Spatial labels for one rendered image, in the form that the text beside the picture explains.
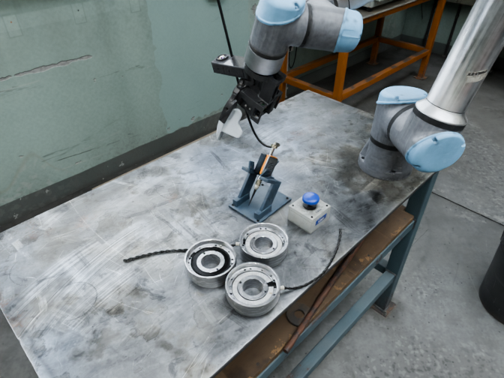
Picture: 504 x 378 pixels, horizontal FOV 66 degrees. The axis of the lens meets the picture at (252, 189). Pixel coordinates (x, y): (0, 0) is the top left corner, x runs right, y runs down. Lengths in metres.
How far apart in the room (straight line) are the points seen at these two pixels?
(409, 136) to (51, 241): 0.84
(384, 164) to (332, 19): 0.48
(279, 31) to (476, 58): 0.40
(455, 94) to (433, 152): 0.13
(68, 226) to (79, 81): 1.36
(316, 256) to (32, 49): 1.70
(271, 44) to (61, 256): 0.62
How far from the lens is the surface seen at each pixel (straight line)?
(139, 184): 1.08
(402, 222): 1.39
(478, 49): 0.90
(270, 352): 1.01
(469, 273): 2.12
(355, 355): 1.68
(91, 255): 0.92
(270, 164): 0.91
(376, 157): 1.10
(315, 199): 0.89
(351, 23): 0.76
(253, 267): 0.79
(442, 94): 0.92
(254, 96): 0.82
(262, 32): 0.72
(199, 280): 0.78
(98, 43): 2.28
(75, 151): 2.40
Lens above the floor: 1.44
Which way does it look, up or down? 38 degrees down
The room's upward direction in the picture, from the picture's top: straight up
